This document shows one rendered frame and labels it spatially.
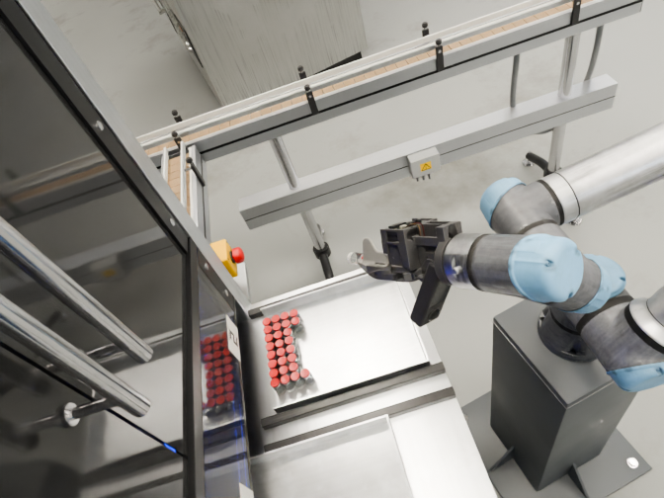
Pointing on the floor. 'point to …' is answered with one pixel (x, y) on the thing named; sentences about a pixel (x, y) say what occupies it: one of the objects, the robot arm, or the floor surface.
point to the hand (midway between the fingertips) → (370, 263)
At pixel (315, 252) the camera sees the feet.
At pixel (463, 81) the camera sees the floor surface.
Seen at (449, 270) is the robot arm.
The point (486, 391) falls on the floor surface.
